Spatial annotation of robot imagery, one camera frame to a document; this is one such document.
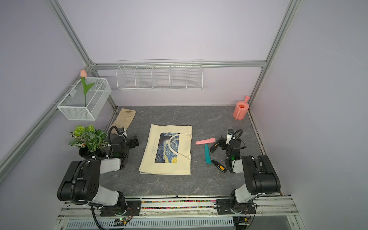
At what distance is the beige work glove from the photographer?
111 cm

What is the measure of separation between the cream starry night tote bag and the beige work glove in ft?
0.70

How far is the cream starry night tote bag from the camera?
2.84 ft
